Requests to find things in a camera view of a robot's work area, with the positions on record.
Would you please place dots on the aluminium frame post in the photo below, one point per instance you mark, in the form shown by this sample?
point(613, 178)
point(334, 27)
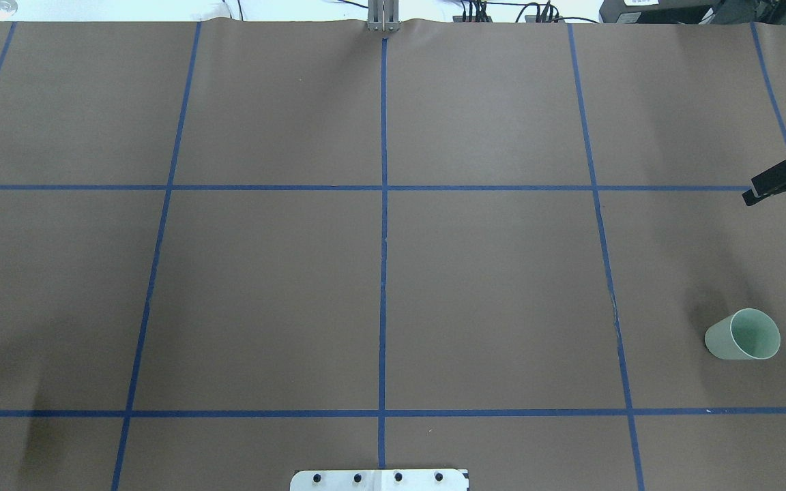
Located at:
point(383, 15)

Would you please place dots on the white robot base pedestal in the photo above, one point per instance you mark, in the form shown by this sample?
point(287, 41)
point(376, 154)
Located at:
point(382, 479)

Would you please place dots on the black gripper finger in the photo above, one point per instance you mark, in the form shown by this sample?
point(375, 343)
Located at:
point(770, 181)
point(754, 194)

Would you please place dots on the green plastic cup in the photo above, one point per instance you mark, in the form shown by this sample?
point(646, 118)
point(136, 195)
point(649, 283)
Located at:
point(747, 335)

